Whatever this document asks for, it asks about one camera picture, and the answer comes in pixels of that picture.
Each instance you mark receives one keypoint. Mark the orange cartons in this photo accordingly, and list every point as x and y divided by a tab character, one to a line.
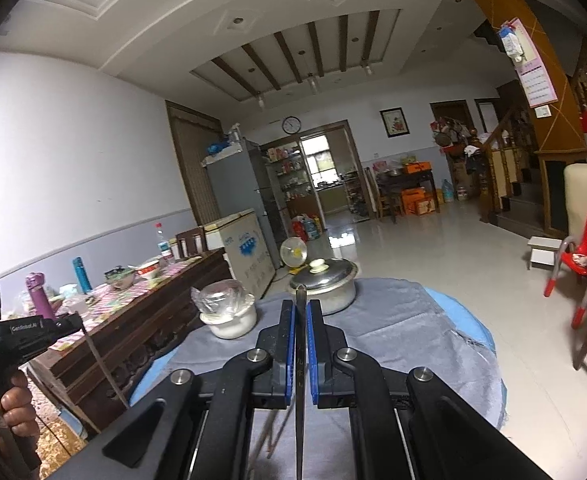
419	202

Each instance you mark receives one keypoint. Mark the blue round table cover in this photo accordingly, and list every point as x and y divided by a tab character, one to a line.
466	317

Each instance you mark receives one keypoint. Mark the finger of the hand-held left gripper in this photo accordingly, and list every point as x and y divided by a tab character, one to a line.
65	329

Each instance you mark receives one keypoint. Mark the red patterned white bowl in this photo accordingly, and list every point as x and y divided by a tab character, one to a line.
149	270

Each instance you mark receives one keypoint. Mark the large clear water jug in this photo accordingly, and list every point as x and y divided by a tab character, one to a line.
447	191

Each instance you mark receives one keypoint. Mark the metal pot lid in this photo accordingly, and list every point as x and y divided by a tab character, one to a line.
333	272

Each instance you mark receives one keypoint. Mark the clear red-capped water bottle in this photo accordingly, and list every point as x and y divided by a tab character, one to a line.
163	245

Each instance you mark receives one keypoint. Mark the blue bag on refrigerator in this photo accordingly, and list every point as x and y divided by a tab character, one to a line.
219	148

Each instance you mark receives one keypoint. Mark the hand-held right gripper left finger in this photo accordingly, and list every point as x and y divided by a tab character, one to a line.
287	350

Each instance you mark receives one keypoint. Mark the carved dark wooden sideboard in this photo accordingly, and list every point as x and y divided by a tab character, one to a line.
138	330

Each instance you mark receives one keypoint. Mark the blue thermos bottle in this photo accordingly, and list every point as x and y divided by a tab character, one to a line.
81	275

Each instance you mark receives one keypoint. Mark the checkered table runner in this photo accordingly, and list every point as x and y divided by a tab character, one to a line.
123	300

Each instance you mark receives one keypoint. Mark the purple thermos bottle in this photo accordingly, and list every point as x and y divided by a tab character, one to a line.
40	300

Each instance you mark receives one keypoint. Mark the pink wall calendar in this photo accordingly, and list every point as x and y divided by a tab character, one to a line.
536	75

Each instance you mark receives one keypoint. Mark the white hanging plastic bag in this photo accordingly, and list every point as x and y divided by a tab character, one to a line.
511	42

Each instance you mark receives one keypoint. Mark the blue floor water jug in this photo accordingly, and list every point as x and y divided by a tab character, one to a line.
312	229

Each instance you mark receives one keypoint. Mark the round wall clock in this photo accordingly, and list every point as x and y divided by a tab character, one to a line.
291	125

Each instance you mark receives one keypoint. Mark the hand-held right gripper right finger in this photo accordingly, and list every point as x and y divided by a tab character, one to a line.
316	350

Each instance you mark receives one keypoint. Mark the framed floral picture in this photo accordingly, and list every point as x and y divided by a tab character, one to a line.
392	122

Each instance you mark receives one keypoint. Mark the clear plastic container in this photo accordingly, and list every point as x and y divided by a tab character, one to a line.
78	305

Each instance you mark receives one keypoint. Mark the slim metal chopstick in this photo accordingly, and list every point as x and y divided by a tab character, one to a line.
301	435
104	367

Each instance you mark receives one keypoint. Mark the white step stool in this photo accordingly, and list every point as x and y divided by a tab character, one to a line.
543	255

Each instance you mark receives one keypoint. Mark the light blue plastic stool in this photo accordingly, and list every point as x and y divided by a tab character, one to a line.
73	425

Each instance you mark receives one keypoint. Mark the dark wooden side table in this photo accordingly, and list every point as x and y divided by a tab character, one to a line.
408	180

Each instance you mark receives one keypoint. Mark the grey refrigerator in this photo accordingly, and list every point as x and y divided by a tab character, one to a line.
233	185

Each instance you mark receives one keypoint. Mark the white basin bowl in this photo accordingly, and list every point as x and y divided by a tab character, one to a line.
228	327

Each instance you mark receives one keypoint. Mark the gold floral cushion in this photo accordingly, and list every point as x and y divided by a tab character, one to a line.
58	435

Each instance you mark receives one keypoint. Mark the glass-lidded green bowl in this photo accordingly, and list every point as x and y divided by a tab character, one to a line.
121	277

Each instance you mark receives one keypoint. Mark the pantry shelf with bottles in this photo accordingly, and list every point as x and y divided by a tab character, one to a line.
293	180

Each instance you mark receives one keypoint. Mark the grey tablecloth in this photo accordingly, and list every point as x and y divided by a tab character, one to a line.
413	340

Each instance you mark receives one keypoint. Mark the orange flat box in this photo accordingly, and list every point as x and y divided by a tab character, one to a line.
418	167

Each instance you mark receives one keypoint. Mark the brown wooden door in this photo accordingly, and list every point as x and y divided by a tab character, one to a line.
193	165

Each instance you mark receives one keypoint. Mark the white chest freezer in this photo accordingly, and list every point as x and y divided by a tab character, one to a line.
246	250

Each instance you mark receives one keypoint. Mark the person's left hand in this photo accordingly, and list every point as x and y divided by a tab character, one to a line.
15	402

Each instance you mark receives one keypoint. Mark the pendant ceiling lamp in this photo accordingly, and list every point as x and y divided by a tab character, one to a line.
368	68
261	102
313	84

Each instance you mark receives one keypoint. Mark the wooden stair railing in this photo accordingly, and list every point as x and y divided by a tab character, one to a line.
498	170

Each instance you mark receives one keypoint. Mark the red child chair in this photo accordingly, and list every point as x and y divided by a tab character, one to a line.
581	255

